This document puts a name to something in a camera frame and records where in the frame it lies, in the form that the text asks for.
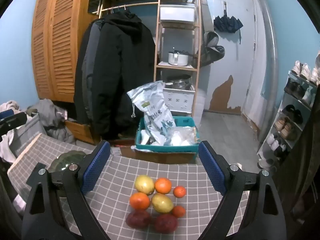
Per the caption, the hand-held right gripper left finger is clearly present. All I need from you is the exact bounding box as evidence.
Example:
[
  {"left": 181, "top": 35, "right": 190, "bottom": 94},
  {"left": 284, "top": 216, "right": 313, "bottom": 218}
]
[{"left": 22, "top": 140, "right": 112, "bottom": 240}]

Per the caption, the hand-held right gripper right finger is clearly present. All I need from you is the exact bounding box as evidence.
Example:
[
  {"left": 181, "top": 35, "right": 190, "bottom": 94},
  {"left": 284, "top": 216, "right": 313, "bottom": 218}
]
[{"left": 198, "top": 140, "right": 287, "bottom": 240}]

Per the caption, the scalloped glass plate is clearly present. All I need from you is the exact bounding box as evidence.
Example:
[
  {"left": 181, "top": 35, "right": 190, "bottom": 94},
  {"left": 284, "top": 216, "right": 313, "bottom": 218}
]
[{"left": 47, "top": 150, "right": 88, "bottom": 174}]

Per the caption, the small tangerine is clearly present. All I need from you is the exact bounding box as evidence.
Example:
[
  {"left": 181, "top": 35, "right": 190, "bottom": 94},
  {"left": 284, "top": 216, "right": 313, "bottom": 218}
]
[
  {"left": 171, "top": 205, "right": 186, "bottom": 218},
  {"left": 173, "top": 186, "right": 187, "bottom": 198}
]

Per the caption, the yellow green mango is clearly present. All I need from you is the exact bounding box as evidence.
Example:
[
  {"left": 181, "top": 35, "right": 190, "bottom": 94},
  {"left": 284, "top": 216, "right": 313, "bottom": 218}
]
[
  {"left": 134, "top": 175, "right": 155, "bottom": 196},
  {"left": 151, "top": 193, "right": 174, "bottom": 214}
]

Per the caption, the orange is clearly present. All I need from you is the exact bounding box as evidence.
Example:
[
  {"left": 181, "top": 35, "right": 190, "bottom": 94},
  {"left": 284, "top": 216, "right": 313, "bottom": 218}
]
[
  {"left": 129, "top": 192, "right": 151, "bottom": 210},
  {"left": 154, "top": 177, "right": 172, "bottom": 194}
]

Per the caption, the dark red apple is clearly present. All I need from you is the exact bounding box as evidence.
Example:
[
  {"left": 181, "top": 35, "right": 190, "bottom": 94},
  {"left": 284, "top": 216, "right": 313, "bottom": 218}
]
[
  {"left": 125, "top": 210, "right": 152, "bottom": 229},
  {"left": 153, "top": 213, "right": 178, "bottom": 234}
]

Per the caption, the grey fabric storage bag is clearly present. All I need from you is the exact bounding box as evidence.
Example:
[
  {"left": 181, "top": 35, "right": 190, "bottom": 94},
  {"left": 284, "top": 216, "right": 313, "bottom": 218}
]
[{"left": 11, "top": 112, "right": 47, "bottom": 158}]

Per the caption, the grey checked tablecloth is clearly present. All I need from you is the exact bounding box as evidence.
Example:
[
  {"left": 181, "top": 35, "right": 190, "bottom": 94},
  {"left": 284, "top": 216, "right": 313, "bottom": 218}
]
[{"left": 7, "top": 133, "right": 250, "bottom": 240}]

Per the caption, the grey clothes pile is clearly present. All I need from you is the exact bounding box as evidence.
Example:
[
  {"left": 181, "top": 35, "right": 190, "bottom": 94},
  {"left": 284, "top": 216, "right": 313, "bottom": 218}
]
[{"left": 26, "top": 99, "right": 75, "bottom": 144}]

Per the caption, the wooden drawer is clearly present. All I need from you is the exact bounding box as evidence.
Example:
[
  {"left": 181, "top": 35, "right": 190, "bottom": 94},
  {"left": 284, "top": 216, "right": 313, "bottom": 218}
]
[{"left": 64, "top": 120, "right": 97, "bottom": 144}]

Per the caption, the plain cardboard box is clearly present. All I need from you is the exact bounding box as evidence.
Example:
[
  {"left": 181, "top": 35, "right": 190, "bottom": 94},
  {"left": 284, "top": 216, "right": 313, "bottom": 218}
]
[{"left": 135, "top": 150, "right": 198, "bottom": 165}]

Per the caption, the clear plastic bag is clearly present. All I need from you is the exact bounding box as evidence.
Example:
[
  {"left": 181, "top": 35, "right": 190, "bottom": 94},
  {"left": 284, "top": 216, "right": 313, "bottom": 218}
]
[{"left": 170, "top": 126, "right": 199, "bottom": 147}]

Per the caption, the teal plastic basket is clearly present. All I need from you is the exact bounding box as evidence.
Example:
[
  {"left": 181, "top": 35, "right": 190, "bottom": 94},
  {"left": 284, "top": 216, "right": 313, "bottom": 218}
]
[{"left": 135, "top": 116, "right": 200, "bottom": 153}]

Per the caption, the white perforated crate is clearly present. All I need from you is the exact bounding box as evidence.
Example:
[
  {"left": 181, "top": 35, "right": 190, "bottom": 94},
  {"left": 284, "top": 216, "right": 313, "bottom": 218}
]
[{"left": 162, "top": 85, "right": 195, "bottom": 113}]

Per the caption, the shoe rack with shoes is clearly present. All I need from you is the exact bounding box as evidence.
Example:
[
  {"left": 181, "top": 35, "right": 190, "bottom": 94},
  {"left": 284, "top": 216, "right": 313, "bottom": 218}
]
[{"left": 259, "top": 60, "right": 320, "bottom": 168}]

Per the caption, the printed white rice bag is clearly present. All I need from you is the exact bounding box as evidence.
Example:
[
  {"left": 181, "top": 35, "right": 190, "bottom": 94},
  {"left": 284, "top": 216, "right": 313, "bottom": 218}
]
[{"left": 127, "top": 81, "right": 177, "bottom": 145}]

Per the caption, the wooden louvered wardrobe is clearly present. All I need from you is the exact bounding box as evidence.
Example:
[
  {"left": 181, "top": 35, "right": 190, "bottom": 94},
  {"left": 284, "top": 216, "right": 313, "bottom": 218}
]
[{"left": 31, "top": 0, "right": 100, "bottom": 103}]

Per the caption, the dark grey jacket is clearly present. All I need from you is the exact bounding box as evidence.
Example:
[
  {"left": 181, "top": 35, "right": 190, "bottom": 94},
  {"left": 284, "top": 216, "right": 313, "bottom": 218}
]
[{"left": 74, "top": 19, "right": 105, "bottom": 125}]

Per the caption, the black hooded jacket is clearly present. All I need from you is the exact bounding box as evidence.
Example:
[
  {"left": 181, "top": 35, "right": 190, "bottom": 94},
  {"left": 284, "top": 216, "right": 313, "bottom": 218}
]
[{"left": 91, "top": 12, "right": 157, "bottom": 140}]

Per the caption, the dark cloth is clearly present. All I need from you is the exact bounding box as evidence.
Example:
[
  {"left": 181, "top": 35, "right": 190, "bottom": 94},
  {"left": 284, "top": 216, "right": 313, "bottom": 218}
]
[{"left": 272, "top": 97, "right": 320, "bottom": 240}]

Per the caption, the steel pot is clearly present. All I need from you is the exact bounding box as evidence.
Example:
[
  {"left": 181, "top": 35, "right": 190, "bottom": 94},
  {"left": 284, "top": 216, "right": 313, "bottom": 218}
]
[{"left": 165, "top": 74, "right": 192, "bottom": 89}]

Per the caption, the light blue door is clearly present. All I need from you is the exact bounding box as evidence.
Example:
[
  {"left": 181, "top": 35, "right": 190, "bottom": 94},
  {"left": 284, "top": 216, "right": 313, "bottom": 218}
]
[{"left": 202, "top": 0, "right": 258, "bottom": 115}]

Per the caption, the white pot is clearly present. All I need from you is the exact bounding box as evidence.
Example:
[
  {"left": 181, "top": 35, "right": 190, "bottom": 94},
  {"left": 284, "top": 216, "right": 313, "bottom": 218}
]
[{"left": 168, "top": 51, "right": 189, "bottom": 67}]

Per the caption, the olive hanging bag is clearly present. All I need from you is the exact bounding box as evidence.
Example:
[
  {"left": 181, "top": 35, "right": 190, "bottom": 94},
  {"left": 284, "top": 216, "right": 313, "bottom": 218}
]
[{"left": 196, "top": 31, "right": 225, "bottom": 68}]

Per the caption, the silver metal pipe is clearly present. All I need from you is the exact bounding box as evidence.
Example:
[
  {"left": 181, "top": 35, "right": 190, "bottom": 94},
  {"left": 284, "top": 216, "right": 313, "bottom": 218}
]
[{"left": 256, "top": 0, "right": 279, "bottom": 143}]

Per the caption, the wooden shelf rack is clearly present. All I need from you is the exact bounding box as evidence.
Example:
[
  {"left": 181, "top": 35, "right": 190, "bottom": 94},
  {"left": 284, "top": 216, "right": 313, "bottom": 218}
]
[{"left": 153, "top": 0, "right": 203, "bottom": 124}]

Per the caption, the dark blue umbrella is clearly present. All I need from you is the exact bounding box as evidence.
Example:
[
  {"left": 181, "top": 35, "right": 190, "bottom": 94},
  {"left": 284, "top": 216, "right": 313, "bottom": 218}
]
[{"left": 214, "top": 1, "right": 243, "bottom": 43}]

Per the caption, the white storage box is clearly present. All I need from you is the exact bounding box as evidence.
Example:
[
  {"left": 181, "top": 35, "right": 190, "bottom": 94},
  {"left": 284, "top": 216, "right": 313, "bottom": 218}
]
[{"left": 159, "top": 4, "right": 196, "bottom": 23}]

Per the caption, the wooden clothes rail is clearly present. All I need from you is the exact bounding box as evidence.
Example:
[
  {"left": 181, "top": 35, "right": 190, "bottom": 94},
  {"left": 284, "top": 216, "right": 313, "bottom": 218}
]
[{"left": 99, "top": 1, "right": 159, "bottom": 13}]

